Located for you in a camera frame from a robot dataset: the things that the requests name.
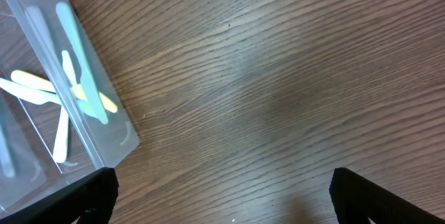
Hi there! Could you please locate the right clear plastic container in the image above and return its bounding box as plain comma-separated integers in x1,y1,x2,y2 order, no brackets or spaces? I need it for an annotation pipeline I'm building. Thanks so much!
1,0,139,217

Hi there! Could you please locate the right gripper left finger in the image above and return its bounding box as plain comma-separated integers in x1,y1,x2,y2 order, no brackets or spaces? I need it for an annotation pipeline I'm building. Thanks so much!
1,168,119,224

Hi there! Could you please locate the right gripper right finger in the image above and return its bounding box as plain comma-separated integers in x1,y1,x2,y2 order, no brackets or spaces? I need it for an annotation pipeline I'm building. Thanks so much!
329,168,444,224

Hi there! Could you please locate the light blue plastic knife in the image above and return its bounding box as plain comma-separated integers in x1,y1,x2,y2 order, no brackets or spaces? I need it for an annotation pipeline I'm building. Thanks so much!
25,6,97,118

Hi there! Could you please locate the yellow plastic knife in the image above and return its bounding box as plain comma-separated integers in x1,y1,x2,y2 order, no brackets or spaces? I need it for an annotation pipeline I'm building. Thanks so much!
11,70,118,113

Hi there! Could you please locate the teal plastic knife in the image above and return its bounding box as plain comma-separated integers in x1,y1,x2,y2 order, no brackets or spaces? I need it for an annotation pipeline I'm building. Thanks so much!
56,1,108,125

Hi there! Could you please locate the white plastic knife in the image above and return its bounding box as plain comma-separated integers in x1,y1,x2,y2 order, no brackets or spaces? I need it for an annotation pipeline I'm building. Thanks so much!
1,78,61,105
52,50,77,163

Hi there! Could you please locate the white plastic knife in container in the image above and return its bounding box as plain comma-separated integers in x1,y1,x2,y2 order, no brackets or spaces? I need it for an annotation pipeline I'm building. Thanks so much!
52,50,77,163

